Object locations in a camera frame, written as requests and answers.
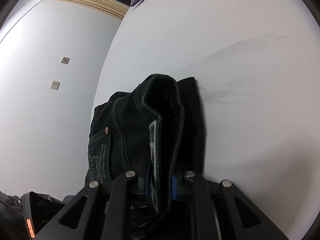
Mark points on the black denim pants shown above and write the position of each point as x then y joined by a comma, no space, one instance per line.
130,120

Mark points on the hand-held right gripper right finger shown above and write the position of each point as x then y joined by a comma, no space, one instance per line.
200,197

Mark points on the beige curtain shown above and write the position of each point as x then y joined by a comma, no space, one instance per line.
85,1

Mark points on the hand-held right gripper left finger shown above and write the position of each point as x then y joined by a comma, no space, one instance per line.
120,197

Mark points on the metal wall socket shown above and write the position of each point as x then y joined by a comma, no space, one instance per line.
55,85
65,60

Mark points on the white bed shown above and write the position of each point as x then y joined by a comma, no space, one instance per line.
225,80

